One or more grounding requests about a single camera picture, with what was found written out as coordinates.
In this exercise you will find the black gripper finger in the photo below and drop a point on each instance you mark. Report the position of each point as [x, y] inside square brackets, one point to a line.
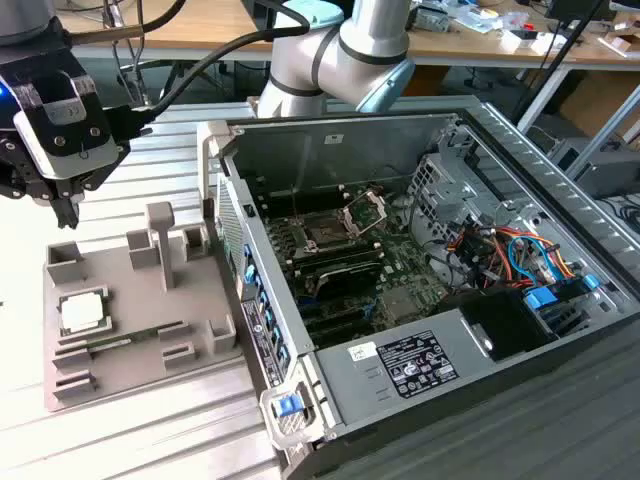
[67, 210]

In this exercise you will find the silver CPU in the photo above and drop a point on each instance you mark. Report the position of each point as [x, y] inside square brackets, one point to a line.
[82, 312]

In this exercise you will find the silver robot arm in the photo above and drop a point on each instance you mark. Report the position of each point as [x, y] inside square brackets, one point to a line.
[350, 45]

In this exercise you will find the blue slot tab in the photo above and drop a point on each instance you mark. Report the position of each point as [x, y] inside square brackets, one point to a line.
[278, 337]
[270, 319]
[285, 359]
[252, 276]
[246, 255]
[262, 297]

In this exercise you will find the black RAM slot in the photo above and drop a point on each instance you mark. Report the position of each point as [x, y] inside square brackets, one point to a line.
[325, 261]
[310, 202]
[345, 248]

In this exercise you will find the CPU socket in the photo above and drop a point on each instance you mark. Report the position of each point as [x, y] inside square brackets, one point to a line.
[322, 232]

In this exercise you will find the black expansion slot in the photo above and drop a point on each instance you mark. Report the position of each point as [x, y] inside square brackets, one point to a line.
[345, 332]
[335, 316]

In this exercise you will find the grey parts rack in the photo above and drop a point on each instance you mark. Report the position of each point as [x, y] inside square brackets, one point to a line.
[150, 310]

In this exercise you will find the green RAM stick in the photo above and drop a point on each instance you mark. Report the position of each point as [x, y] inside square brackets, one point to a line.
[125, 339]

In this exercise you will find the black case label strip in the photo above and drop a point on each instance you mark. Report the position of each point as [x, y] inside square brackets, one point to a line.
[257, 335]

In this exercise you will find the thin locking lever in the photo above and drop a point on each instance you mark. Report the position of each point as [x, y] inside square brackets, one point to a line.
[296, 202]

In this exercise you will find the open PC case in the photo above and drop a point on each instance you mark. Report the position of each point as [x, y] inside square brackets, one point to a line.
[310, 160]

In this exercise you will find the wooden desk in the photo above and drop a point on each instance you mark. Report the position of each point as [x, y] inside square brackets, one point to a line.
[450, 47]
[225, 15]

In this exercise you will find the small white case label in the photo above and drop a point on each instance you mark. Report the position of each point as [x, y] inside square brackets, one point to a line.
[333, 138]

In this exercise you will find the black graphics card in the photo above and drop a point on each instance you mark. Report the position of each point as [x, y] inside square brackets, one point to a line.
[350, 281]

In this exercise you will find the blue case latch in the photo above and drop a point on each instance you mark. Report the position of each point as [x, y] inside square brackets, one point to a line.
[289, 405]

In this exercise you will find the white note sticker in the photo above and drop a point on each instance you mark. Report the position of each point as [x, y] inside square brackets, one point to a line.
[362, 352]

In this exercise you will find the grey power supply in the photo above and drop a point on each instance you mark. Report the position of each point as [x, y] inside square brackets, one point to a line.
[350, 385]

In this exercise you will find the green motherboard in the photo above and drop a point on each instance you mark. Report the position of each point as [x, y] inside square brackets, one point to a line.
[400, 260]

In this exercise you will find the grey chipset heatsink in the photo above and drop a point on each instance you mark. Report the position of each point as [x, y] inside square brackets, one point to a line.
[405, 305]

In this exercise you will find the silver drive cage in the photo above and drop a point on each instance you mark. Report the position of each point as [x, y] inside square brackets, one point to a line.
[440, 187]

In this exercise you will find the black power supply label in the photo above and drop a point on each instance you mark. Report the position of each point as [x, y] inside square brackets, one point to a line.
[420, 365]

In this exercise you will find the metal drive unit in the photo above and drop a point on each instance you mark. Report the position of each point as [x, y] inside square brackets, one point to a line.
[432, 20]

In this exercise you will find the black plastic shroud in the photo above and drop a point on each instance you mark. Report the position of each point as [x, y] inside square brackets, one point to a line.
[505, 320]

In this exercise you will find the white small box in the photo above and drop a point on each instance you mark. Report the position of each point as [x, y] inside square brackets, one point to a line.
[509, 42]

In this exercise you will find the blue disk carrier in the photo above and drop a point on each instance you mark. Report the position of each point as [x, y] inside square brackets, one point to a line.
[541, 300]

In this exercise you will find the black tripod pole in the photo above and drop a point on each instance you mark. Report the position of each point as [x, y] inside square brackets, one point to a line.
[548, 75]

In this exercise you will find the small blue clip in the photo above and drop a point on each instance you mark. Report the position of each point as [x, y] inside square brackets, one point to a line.
[590, 282]

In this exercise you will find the brown cardboard box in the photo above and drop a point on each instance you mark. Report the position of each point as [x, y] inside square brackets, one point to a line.
[600, 100]

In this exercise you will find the grey desktop computer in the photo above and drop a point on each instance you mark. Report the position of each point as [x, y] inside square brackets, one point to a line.
[610, 170]

